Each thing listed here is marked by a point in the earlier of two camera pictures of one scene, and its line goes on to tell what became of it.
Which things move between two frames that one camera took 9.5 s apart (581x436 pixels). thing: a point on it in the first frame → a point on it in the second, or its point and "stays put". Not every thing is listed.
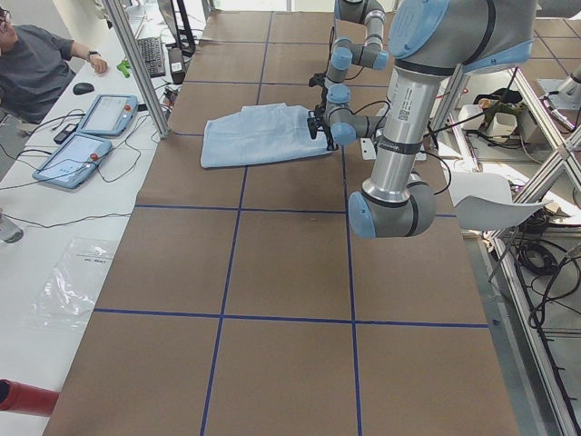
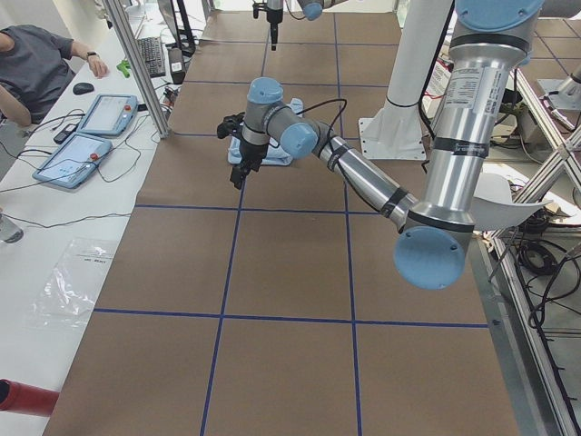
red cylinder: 24,399 stays put
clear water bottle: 10,232 stays put
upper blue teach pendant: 110,115 stays put
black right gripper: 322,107 → 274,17
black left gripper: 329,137 → 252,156
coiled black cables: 537,258 stays put
